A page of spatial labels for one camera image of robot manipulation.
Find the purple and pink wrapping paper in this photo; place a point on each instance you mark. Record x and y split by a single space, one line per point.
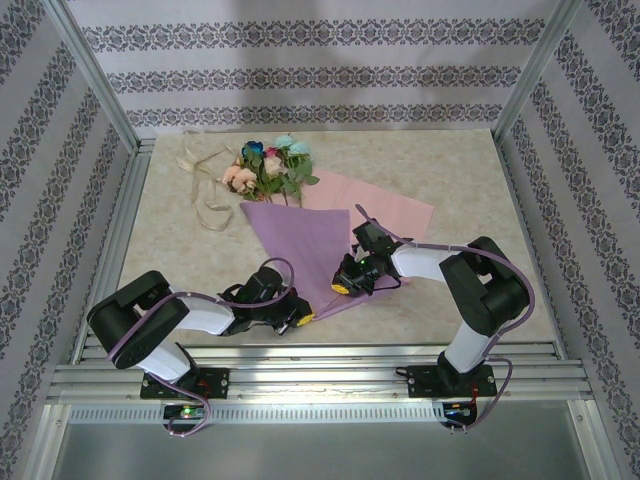
300 240

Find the cream printed ribbon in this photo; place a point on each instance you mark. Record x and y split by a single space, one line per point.
216 228

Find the peach fake flower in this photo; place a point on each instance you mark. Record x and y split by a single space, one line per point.
240 179

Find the light blue fake flower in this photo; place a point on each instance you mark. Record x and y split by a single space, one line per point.
299 148

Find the magenta fake rose bud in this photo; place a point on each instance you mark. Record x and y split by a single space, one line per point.
271 152

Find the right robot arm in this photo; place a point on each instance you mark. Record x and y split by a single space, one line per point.
490 290

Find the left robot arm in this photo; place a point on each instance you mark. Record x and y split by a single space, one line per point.
135 315

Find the wide aluminium extrusion beam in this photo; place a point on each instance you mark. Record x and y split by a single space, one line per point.
320 372

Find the brushed metal panel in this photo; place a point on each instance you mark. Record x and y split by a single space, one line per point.
320 450

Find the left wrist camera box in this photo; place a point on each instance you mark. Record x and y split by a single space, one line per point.
262 284

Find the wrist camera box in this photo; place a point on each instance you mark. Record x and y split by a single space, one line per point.
262 284
371 235

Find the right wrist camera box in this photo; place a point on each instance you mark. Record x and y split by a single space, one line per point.
371 235

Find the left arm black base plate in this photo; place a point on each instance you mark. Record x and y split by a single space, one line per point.
217 382

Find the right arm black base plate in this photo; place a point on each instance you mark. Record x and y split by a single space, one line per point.
422 382

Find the aluminium side rail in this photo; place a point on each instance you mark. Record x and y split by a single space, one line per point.
517 225
122 225

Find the aluminium frame post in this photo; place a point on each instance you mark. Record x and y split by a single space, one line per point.
532 75
95 75

